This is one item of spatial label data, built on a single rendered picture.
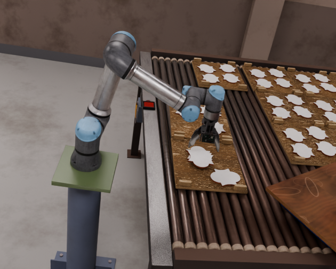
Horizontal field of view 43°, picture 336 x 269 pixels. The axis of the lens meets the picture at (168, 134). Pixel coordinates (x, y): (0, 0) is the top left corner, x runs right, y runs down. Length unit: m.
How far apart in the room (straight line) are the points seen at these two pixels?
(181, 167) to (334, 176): 0.74
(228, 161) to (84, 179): 0.74
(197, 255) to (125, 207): 1.60
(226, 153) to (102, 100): 0.73
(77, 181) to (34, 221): 1.13
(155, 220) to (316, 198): 0.72
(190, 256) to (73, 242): 0.91
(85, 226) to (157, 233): 0.62
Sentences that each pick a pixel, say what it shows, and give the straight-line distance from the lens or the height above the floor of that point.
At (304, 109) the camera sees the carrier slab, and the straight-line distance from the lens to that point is 2.98.
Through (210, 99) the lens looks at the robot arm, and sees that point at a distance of 1.95.
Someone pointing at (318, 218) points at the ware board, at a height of 1.04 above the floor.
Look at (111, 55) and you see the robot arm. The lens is 1.80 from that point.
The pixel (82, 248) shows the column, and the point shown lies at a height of 0.37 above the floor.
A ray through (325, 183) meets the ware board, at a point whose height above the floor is 1.04.
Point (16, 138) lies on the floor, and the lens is 3.93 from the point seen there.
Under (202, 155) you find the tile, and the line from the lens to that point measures 2.20.
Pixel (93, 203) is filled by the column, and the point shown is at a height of 0.70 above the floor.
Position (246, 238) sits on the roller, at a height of 0.92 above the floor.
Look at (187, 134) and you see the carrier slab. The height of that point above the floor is 0.94.
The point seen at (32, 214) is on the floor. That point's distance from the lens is 3.19.
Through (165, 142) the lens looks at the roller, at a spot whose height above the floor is 0.92.
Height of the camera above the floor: 2.21
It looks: 33 degrees down
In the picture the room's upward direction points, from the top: 10 degrees clockwise
